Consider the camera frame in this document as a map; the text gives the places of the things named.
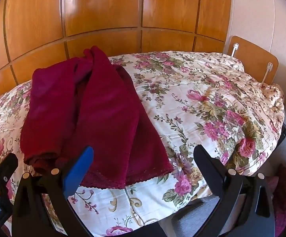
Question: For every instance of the black bed frame corner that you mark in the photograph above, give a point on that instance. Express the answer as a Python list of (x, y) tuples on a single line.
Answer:
[(282, 136)]

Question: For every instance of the grey upholstered chair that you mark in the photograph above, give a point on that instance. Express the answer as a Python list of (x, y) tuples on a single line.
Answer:
[(188, 220)]

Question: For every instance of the small wooden headboard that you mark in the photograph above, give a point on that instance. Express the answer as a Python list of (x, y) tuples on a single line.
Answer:
[(257, 62)]

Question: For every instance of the wooden wardrobe panel wall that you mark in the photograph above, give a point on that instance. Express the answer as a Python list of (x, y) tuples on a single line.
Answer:
[(39, 33)]

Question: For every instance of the dark red knit garment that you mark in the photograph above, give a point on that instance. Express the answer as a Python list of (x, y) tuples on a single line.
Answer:
[(90, 102)]

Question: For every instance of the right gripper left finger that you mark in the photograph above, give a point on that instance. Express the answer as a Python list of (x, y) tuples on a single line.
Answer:
[(30, 216)]

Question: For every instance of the floral quilted bedspread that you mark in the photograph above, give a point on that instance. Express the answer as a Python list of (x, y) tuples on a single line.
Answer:
[(191, 98)]

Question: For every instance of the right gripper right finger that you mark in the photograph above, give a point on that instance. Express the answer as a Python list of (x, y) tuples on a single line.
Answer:
[(256, 216)]

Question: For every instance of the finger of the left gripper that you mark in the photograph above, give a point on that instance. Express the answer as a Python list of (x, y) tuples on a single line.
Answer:
[(7, 167)]

